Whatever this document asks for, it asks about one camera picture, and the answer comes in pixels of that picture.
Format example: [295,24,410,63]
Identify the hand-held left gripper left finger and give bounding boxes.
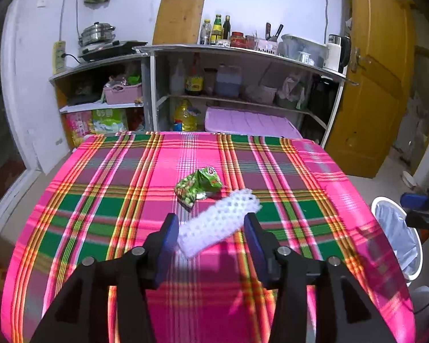
[29,212,179,343]

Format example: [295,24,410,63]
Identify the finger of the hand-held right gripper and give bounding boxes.
[406,210,429,238]
[400,188,429,211]

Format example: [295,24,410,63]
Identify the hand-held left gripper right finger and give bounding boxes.
[244,212,397,343]

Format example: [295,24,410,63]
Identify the white round waste bin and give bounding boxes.
[371,196,424,283]

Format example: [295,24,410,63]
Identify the white foam fruit net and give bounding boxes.
[177,188,261,260]

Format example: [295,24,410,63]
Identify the pale blue bin liner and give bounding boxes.
[375,203,420,276]

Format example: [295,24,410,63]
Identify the green snack wrapper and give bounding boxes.
[174,166,224,210]

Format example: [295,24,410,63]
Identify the pink plaid tablecloth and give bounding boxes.
[0,131,417,343]

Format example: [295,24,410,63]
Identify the yellow cooking oil bottle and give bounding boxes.
[172,99,199,132]

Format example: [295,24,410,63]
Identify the yellow wooden door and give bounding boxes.
[323,0,415,179]

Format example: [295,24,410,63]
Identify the green snack bag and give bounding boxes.
[92,109,127,133]

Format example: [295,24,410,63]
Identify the pink snack bag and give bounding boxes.
[66,111,94,145]

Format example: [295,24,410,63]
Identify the round plastic bowl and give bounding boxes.
[245,85,277,104]

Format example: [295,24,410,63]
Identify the pink plastic basket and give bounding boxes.
[104,82,143,104]

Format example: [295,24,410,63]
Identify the crumpled plastic bag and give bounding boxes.
[276,75,306,109]

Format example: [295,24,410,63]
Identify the white plastic bottle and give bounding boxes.
[170,59,186,95]

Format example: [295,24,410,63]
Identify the dark bottle with yellow label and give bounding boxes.
[186,53,204,96]

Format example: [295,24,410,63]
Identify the white electric kettle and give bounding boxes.
[323,34,351,74]

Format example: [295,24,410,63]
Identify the blue plastic jerry can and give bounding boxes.
[214,64,243,98]

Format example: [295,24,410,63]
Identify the clear plastic container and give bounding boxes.
[281,34,327,68]

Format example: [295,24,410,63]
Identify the small shelf unit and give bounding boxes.
[49,53,146,148]

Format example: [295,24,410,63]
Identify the large white shelf unit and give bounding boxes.
[134,44,358,147]

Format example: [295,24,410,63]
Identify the black induction cooker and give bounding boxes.
[78,40,148,62]

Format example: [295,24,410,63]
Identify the pink utensil box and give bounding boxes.
[254,37,279,53]

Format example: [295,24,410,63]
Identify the clear seasoning bottle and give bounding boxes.
[200,19,212,45]

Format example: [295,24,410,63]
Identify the yellow power strip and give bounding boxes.
[53,41,67,75]

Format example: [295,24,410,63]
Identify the green capped yellow label bottle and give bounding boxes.
[212,14,224,45]

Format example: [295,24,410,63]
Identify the steel steamer pot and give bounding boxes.
[78,21,116,48]

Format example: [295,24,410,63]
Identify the wooden cutting board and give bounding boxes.
[152,0,205,46]

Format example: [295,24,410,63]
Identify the metal door handle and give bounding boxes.
[350,48,370,72]

